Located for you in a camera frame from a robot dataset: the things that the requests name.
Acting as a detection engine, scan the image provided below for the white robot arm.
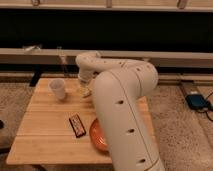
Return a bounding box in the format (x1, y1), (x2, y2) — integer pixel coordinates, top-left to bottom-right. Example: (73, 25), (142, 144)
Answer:
(76, 51), (165, 171)

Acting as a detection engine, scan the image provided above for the white paper cup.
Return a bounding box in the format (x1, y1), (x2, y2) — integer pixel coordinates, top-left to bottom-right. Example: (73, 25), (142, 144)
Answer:
(48, 78), (66, 100)

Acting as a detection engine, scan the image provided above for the orange plate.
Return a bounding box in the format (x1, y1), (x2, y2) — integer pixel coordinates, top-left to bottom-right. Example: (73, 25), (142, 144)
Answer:
(89, 119), (108, 152)

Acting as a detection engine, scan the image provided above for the blue device on floor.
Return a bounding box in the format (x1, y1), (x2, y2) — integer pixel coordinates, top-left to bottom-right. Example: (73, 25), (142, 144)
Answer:
(186, 94), (210, 110)

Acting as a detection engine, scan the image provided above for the black cable on floor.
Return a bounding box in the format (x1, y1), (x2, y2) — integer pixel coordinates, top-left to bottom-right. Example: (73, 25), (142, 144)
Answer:
(199, 90), (213, 122)

